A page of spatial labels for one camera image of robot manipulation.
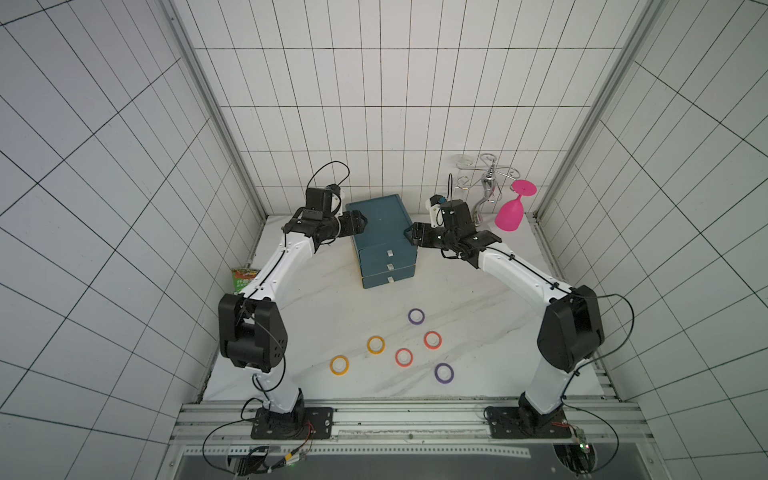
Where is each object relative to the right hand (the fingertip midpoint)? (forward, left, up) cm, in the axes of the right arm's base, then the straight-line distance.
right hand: (401, 233), depth 86 cm
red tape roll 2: (-29, -2, -22) cm, 36 cm away
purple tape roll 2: (-32, -14, -22) cm, 41 cm away
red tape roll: (-23, -10, -22) cm, 34 cm away
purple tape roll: (-16, -6, -22) cm, 27 cm away
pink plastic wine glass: (+14, -35, -4) cm, 38 cm away
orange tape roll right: (-27, +4, -21) cm, 34 cm away
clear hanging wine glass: (+28, -20, +6) cm, 35 cm away
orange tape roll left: (-32, +14, -21) cm, 41 cm away
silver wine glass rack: (+20, -27, +4) cm, 34 cm away
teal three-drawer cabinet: (-5, +4, -3) cm, 8 cm away
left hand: (+1, +14, +1) cm, 14 cm away
